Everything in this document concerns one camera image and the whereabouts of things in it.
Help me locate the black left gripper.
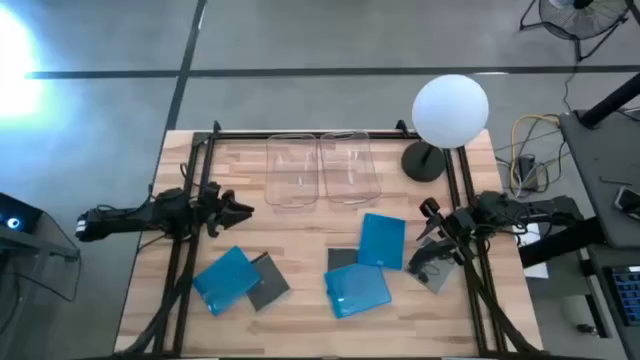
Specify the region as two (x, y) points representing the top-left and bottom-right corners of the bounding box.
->
(197, 188), (255, 237)

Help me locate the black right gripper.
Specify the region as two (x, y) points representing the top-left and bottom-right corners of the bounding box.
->
(417, 207), (477, 266)

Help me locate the black jewel case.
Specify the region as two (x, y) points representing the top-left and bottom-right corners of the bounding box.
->
(405, 237), (458, 295)
(327, 247), (360, 274)
(246, 251), (292, 312)

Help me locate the blue plastic case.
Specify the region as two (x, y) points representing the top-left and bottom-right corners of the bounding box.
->
(192, 244), (264, 317)
(357, 212), (407, 271)
(323, 263), (393, 320)

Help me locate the clear plastic bin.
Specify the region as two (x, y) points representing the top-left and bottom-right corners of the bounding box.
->
(319, 130), (383, 205)
(263, 133), (321, 209)

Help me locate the white paper sheet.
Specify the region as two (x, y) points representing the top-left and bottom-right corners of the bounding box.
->
(511, 222), (550, 280)

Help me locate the black power adapter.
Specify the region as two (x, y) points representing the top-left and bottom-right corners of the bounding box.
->
(517, 154), (540, 192)

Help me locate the black desk foot beam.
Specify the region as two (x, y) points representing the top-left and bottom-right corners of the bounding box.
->
(518, 216), (607, 269)

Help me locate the white globe table lamp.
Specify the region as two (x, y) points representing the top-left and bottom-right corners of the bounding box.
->
(401, 73), (490, 184)

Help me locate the grey desk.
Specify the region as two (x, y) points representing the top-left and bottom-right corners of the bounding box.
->
(558, 107), (640, 360)

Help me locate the smartphone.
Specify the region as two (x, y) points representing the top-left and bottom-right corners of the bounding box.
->
(614, 185), (640, 222)

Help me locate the backlit keyboard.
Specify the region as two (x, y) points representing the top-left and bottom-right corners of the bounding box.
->
(606, 266), (640, 327)

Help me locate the black computer with light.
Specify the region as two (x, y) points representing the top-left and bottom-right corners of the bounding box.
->
(0, 192), (44, 236)

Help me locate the black desk pole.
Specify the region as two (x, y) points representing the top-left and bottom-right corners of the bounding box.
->
(578, 72), (640, 128)

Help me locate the black floor fan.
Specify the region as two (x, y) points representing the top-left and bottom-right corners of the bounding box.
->
(518, 0), (633, 63)

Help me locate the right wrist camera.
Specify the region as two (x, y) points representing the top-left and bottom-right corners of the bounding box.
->
(418, 197), (443, 219)

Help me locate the black aluminium table frame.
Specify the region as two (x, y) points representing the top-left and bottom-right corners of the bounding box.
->
(119, 119), (542, 359)

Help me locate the black cable bundle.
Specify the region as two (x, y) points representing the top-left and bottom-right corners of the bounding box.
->
(462, 244), (540, 356)
(122, 234), (199, 355)

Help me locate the yellow cable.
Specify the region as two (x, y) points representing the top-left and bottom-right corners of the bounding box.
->
(509, 113), (562, 197)

